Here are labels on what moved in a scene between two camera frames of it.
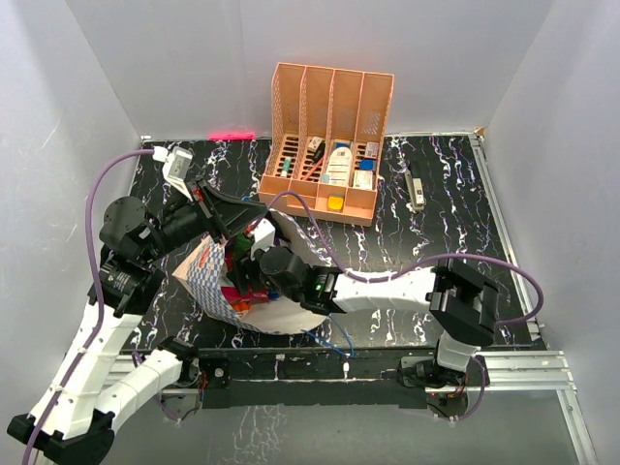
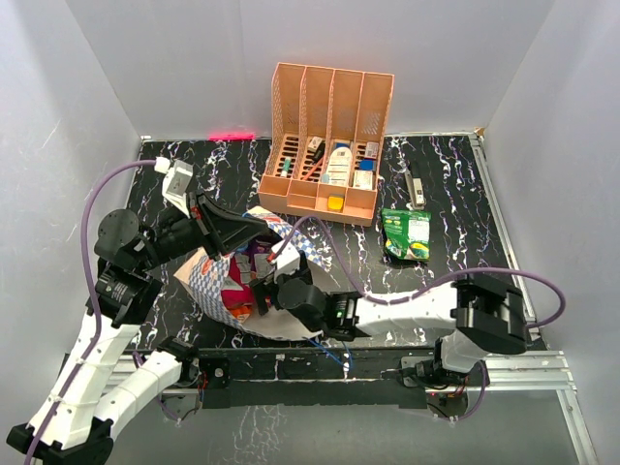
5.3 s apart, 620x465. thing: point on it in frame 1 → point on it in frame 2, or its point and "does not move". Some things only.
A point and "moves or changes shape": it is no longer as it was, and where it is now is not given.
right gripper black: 246,266 → 263,287
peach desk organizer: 325,130 does not move
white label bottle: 339,167 does not move
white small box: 362,179 does not move
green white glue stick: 287,163 does not move
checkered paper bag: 201,270 moves or changes shape
